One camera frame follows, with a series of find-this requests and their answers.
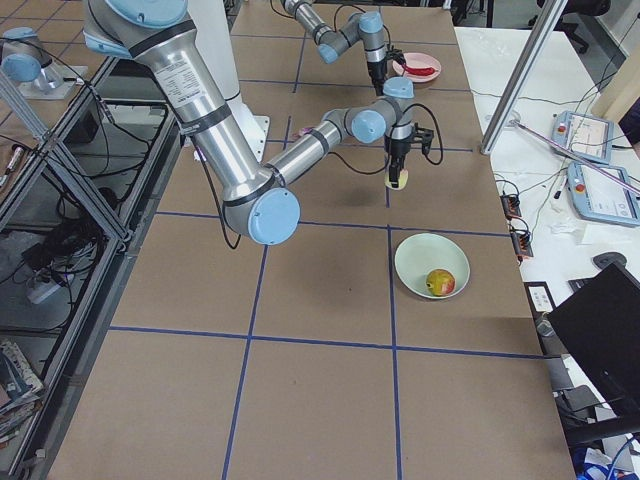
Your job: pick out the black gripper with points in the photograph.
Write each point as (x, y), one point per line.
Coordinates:
(398, 147)
(376, 68)

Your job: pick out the cut pink peach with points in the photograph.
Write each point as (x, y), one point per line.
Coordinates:
(398, 182)

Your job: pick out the red chili pepper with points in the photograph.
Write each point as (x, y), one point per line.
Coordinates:
(421, 72)

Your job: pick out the red yellow pomegranate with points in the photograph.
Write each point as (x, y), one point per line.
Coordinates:
(440, 282)

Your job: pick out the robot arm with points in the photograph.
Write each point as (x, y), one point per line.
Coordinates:
(188, 49)
(331, 43)

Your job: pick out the pink plate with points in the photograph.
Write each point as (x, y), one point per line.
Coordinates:
(418, 59)

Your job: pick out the green plate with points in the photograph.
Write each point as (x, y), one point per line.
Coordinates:
(419, 254)

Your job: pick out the red circuit board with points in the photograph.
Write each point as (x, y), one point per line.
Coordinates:
(511, 206)
(522, 245)

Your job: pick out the white side table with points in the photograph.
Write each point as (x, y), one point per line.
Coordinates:
(563, 244)

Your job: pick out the far teach pendant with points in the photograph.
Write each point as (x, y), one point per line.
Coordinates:
(585, 135)

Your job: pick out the teach pendant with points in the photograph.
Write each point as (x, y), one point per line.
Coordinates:
(601, 198)
(585, 135)

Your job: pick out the near teach pendant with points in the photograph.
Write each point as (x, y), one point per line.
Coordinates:
(601, 198)

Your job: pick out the black laptop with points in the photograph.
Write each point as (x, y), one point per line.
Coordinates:
(599, 327)

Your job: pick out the white power strip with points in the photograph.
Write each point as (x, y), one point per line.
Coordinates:
(40, 291)

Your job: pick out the stack of books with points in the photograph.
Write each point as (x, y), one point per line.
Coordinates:
(21, 389)

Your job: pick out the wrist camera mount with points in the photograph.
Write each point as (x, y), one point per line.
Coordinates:
(395, 55)
(423, 138)

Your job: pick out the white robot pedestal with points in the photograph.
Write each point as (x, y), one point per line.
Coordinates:
(240, 100)

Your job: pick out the aluminium frame post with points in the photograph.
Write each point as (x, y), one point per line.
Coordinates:
(540, 33)

